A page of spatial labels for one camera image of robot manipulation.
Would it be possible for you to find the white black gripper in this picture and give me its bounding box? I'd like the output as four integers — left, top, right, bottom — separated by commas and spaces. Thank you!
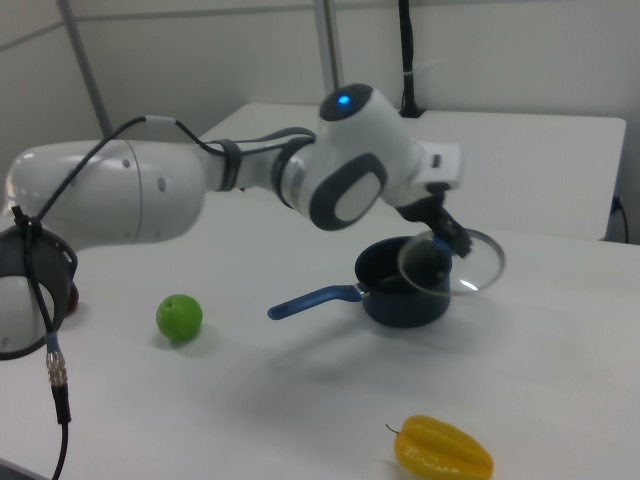
397, 141, 475, 260

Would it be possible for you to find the glass lid with blue knob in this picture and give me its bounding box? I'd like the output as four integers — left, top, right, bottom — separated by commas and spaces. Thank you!
398, 227, 506, 297

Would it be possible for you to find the white side table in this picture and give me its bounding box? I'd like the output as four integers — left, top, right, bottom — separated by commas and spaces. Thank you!
198, 102, 628, 242

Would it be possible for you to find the yellow plastic starfruit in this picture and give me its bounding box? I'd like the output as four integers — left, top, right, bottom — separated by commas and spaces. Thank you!
385, 414, 495, 480

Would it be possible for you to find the green plastic apple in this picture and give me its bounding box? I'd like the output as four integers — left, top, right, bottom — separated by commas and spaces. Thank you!
156, 293, 204, 344

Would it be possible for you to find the black saucepan with blue handle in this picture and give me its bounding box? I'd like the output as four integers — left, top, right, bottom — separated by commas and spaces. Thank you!
267, 237, 454, 329

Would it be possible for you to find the black camera stand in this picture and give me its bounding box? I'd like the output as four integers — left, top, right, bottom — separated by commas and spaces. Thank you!
397, 0, 425, 119

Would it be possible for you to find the grey partition post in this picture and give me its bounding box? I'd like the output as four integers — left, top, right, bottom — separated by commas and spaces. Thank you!
57, 0, 114, 142
318, 0, 347, 94

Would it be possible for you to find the grey cable along arm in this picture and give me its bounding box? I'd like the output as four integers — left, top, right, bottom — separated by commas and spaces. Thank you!
10, 114, 321, 480

